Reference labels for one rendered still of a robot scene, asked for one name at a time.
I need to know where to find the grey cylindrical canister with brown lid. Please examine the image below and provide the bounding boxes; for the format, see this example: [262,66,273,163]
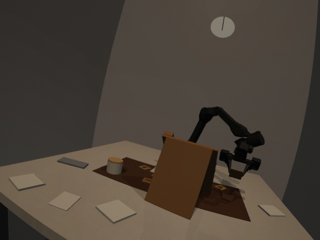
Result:
[106,157,123,175]

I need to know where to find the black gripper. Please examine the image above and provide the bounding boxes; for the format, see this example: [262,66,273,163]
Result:
[219,149,261,177]

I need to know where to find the brown wooden board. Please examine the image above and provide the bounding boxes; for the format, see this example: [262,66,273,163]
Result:
[144,131,219,220]

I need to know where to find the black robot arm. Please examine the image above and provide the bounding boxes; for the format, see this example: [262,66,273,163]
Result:
[188,106,265,158]

